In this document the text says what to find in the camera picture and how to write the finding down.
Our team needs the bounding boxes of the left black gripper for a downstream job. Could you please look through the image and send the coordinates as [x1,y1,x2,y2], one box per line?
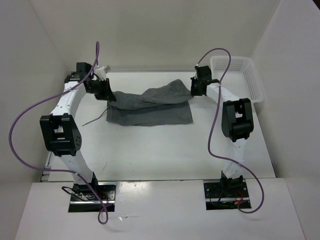
[86,77,116,102]

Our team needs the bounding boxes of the grey shorts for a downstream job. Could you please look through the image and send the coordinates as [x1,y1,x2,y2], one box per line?
[82,78,194,128]

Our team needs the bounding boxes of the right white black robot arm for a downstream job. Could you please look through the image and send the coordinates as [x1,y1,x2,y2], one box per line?
[190,66,254,197]

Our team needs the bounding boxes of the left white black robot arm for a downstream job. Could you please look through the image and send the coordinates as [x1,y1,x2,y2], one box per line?
[39,62,116,200]

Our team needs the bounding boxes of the white perforated plastic basket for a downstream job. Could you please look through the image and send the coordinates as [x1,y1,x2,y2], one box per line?
[210,56,264,104]

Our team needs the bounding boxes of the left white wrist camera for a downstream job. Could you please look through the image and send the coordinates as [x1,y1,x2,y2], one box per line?
[95,65,111,81]

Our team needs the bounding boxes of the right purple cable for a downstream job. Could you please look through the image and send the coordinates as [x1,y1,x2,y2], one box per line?
[196,48,265,213]

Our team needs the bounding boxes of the purple cable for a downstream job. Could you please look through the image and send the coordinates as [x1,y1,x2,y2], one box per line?
[196,48,265,213]
[8,41,114,224]

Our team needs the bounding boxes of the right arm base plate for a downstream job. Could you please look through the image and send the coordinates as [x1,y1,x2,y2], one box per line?
[203,180,252,211]

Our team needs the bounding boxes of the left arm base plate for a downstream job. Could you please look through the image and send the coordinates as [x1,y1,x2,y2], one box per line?
[62,182,116,213]

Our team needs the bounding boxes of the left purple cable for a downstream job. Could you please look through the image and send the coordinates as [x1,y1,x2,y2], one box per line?
[8,41,114,224]

